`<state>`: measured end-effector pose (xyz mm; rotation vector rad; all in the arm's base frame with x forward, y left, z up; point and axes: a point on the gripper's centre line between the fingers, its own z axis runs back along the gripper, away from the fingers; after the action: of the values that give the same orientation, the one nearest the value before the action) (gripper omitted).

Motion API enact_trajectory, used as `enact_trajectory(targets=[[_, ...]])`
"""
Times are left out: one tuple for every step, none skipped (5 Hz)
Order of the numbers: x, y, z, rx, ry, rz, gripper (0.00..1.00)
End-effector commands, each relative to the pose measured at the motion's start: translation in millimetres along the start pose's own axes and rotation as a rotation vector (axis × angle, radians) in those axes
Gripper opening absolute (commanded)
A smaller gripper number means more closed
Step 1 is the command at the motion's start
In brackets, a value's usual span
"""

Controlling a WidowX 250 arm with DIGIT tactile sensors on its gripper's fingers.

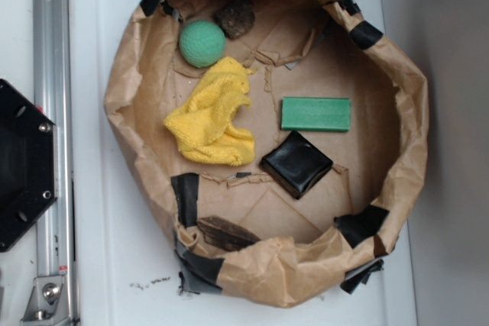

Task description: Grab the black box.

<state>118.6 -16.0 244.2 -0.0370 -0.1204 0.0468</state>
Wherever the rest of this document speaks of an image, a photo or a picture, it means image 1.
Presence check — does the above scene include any black box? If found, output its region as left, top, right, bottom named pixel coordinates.
left=259, top=131, right=333, bottom=199

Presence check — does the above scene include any yellow cloth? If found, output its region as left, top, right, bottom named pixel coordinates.
left=164, top=56, right=255, bottom=166

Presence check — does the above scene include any green rectangular block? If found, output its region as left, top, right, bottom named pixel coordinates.
left=280, top=97, right=351, bottom=132

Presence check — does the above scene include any dark wood bark piece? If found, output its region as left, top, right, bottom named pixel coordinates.
left=197, top=216, right=261, bottom=251

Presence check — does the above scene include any green golf ball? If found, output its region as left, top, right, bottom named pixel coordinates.
left=179, top=20, right=225, bottom=68

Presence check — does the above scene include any dark brown rock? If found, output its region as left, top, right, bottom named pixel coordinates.
left=213, top=0, right=255, bottom=40

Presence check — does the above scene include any aluminium frame rail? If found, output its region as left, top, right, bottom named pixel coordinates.
left=33, top=0, right=79, bottom=325

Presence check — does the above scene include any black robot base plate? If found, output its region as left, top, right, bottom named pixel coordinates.
left=1, top=79, right=57, bottom=253

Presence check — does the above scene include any metal corner bracket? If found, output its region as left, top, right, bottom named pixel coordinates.
left=20, top=275, right=71, bottom=325

